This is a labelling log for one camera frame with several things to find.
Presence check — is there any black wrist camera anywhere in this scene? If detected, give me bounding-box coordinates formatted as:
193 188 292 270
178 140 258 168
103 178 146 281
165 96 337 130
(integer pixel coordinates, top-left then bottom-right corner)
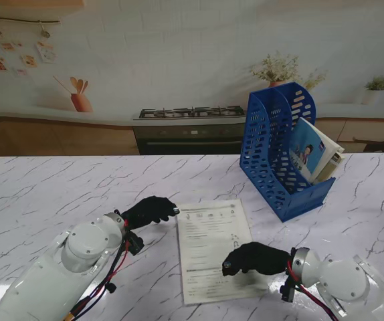
124 232 145 257
280 279 297 304

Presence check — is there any large illustrated picture book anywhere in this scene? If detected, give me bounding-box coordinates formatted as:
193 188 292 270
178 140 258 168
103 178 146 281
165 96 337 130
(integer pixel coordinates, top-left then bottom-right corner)
0 0 384 165

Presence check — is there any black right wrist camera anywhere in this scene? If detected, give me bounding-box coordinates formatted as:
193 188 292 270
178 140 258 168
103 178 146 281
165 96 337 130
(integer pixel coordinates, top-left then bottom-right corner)
280 279 297 304

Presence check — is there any beige Little Prince book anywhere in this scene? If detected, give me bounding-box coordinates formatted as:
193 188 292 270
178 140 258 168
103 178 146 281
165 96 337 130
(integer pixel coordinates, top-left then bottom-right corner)
315 152 344 184

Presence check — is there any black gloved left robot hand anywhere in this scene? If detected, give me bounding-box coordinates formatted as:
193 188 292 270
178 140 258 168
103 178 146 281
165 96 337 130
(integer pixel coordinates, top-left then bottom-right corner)
120 196 181 231

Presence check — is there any white printed paper sheet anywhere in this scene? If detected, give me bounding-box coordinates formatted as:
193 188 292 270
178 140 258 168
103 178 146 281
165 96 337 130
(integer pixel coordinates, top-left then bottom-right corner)
175 199 268 306

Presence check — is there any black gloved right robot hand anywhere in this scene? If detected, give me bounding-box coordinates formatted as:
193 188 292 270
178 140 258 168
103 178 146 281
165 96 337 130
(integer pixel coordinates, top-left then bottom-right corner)
221 242 292 278

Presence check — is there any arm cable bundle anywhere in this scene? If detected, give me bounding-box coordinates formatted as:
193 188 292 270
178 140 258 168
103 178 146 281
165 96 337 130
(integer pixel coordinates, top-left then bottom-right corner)
285 260 342 321
61 217 132 321

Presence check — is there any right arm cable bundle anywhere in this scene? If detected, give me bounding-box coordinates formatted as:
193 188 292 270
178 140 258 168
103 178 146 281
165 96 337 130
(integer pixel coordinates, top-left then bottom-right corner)
285 260 342 321

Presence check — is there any blue perforated plastic file rack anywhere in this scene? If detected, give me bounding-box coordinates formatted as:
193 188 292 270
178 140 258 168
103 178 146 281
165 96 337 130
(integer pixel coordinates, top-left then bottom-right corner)
239 82 337 223

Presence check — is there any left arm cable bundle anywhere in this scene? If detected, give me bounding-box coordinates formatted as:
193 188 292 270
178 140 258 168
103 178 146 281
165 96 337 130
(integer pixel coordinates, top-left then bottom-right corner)
61 217 132 321

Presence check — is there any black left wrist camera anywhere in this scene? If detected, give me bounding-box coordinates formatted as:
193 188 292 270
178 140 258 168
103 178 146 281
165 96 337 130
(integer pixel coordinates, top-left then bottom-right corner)
124 232 145 257

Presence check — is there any blue cover book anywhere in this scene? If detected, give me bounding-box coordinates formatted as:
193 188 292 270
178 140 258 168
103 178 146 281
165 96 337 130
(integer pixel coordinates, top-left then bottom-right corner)
289 116 340 185

